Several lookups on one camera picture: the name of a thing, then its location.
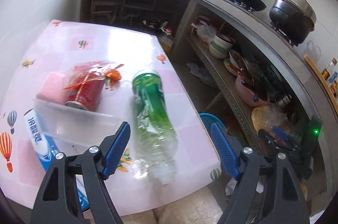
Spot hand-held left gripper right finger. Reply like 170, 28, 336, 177
210, 122, 309, 224

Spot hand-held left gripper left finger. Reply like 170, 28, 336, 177
30, 121, 131, 224

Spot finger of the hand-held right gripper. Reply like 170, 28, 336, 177
257, 129, 285, 152
271, 126, 300, 147

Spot blue plastic wastebasket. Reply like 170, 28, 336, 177
199, 113, 227, 133

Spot clear plastic container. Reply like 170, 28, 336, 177
33, 97, 120, 146

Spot green label plastic bottle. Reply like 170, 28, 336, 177
131, 69, 179, 185

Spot red tin can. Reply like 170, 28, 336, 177
65, 63, 106, 111

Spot blue toothpaste box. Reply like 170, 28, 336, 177
23, 109, 89, 205

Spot clear bag with red stripes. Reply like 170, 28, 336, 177
63, 60, 124, 91

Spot pink gauze roll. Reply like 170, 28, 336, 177
35, 72, 69, 105

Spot yellow plastic bag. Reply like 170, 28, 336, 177
251, 105, 288, 135

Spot steel cup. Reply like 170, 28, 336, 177
273, 93, 292, 109

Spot pink basin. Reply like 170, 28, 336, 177
235, 73, 270, 107

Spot sauce bottles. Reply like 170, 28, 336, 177
321, 57, 338, 98

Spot stack of plates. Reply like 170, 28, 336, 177
224, 50, 249, 76

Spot stack of white bowls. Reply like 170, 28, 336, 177
209, 33, 233, 59

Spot black cooking pot with lid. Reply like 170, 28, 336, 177
269, 0, 317, 46

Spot white plastic bag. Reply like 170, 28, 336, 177
195, 23, 215, 42

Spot yellow cooking oil bottle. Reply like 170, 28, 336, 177
158, 27, 174, 53

